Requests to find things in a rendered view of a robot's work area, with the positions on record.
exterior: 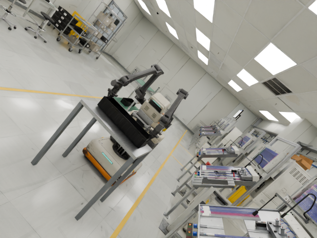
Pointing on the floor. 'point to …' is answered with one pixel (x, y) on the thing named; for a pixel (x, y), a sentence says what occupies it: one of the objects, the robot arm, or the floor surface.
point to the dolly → (62, 21)
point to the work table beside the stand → (113, 130)
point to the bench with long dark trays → (32, 17)
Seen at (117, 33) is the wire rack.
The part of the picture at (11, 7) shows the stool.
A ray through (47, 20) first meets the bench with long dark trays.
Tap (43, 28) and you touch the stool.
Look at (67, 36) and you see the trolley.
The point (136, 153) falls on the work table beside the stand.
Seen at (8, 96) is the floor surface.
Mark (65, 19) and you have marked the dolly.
